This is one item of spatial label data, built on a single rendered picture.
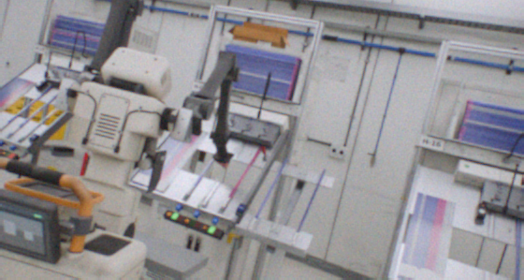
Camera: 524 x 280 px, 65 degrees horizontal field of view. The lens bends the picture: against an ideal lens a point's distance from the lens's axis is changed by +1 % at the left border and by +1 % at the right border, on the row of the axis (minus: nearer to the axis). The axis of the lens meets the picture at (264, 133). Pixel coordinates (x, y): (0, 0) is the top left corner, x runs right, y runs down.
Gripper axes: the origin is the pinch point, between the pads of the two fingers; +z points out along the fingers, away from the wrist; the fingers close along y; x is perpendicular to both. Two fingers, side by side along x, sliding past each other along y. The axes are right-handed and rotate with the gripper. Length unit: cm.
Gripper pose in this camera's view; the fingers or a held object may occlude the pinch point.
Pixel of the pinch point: (225, 166)
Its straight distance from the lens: 231.2
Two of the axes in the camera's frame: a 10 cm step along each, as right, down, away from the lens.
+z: 0.8, 7.0, 7.1
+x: -4.1, 6.7, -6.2
